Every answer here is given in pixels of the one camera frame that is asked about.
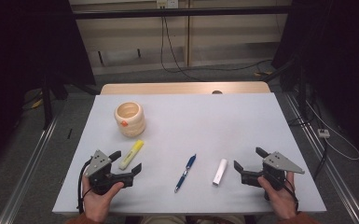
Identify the white correction tape tube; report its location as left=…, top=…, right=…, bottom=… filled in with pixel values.
left=212, top=158, right=228, bottom=187

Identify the left hand-held gripper black cable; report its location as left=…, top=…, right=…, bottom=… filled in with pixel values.
left=76, top=158, right=93, bottom=215

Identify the short black floor cable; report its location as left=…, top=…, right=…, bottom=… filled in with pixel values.
left=312, top=138, right=329, bottom=180

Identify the wooden table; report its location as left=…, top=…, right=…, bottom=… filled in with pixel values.
left=100, top=81, right=271, bottom=96

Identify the white table board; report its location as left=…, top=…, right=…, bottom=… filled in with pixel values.
left=51, top=92, right=327, bottom=217

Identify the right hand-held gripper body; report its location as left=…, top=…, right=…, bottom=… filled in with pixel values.
left=241, top=151, right=306, bottom=202

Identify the yellow highlighter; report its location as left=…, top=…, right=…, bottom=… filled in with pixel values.
left=118, top=139, right=145, bottom=171

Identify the black metal stand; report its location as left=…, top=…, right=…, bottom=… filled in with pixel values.
left=40, top=74, right=101, bottom=131

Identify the white wall socket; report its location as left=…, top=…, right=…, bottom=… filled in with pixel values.
left=156, top=0, right=180, bottom=9

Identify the person's left hand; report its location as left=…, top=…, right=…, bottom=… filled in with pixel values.
left=81, top=175, right=125, bottom=223

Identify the right hand-held gripper black cable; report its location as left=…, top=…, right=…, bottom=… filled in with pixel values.
left=269, top=172, right=300, bottom=215

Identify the thin white cable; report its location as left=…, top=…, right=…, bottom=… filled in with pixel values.
left=306, top=101, right=359, bottom=161

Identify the cream ribbed pen holder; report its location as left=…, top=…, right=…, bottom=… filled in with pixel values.
left=114, top=101, right=146, bottom=138

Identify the hand-held gripper black cable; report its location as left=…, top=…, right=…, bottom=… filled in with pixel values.
left=76, top=158, right=93, bottom=215
left=269, top=172, right=300, bottom=215

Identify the black horizontal bar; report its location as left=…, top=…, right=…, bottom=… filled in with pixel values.
left=73, top=5, right=293, bottom=21

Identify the person's right hand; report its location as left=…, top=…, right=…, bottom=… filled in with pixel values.
left=256, top=172, right=297, bottom=221

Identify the long black floor cable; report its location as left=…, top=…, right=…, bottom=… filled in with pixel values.
left=159, top=15, right=273, bottom=82

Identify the blue pen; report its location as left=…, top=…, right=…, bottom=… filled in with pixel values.
left=173, top=153, right=198, bottom=194

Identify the beige wooden cabinet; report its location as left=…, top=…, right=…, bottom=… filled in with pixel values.
left=68, top=0, right=293, bottom=77

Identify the metal floor rail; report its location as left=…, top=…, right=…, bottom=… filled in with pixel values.
left=283, top=92, right=359, bottom=224
left=0, top=115, right=60, bottom=224

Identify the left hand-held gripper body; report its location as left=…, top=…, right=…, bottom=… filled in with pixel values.
left=83, top=149, right=134, bottom=195

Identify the black curtain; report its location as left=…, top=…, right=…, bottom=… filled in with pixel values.
left=0, top=0, right=96, bottom=178
left=271, top=0, right=359, bottom=160

